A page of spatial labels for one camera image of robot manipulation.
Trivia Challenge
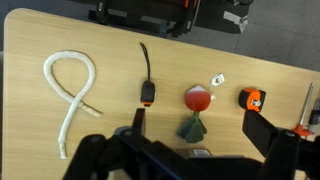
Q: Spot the black equipment stand with orange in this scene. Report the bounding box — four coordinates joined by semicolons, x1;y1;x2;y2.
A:
88;0;201;38

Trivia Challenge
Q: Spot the black measuring tape with strap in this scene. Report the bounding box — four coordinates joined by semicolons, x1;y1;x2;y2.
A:
139;41;157;108

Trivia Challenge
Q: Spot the orange and black measuring tape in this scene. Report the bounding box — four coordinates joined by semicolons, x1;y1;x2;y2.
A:
238;87;267;113

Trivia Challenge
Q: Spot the green leafy vegetable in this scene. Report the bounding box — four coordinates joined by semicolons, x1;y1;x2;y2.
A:
175;72;226;145

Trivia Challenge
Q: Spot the white braided rope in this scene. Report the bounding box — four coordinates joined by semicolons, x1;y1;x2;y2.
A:
43;49;104;160

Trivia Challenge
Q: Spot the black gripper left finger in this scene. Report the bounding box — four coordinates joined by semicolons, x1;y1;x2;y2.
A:
62;108;153;180

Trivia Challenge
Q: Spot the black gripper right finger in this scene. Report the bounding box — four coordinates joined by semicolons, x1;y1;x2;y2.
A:
242;109;302;180

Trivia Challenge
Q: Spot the grey tape piece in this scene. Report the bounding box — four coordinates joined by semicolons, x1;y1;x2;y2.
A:
222;10;249;34

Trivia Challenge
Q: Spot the orange handled metal screwdriver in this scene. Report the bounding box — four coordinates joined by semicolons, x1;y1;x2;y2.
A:
290;82;316;138

